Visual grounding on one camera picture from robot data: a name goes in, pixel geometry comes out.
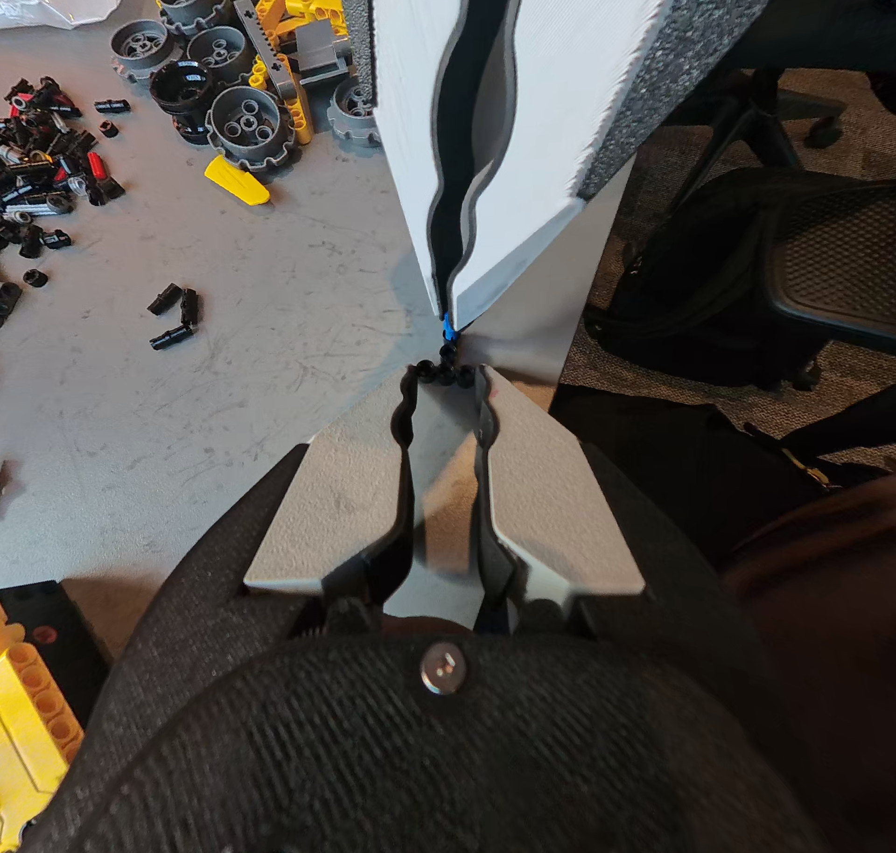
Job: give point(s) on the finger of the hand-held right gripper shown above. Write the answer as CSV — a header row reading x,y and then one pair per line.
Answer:
x,y
560,83
406,69

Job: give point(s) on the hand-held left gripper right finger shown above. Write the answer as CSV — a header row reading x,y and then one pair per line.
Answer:
x,y
560,510

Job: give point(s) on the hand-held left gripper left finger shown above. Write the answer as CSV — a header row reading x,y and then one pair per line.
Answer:
x,y
329,510

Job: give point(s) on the black multi-hole connector piece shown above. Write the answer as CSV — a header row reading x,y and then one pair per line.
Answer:
x,y
441,370

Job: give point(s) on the blue connector pin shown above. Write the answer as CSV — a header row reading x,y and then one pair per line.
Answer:
x,y
448,325

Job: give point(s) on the yellow toy vehicle model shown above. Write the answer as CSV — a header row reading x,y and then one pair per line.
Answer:
x,y
35,713

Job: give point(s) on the pile of small building parts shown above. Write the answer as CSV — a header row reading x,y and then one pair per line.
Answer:
x,y
49,167

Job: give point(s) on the grey desk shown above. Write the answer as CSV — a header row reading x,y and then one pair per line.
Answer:
x,y
280,419

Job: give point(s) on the dark grey gear rack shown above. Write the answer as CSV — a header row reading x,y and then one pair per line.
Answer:
x,y
266,48

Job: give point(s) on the group of grey toothed wheels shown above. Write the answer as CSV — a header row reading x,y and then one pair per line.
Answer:
x,y
245,118

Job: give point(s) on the yellow curved panel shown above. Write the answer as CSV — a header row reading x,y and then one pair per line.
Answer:
x,y
235,181

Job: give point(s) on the black wheel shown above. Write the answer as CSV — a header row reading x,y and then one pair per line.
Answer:
x,y
182,86

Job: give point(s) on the black office chair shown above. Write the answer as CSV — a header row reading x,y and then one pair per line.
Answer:
x,y
784,265

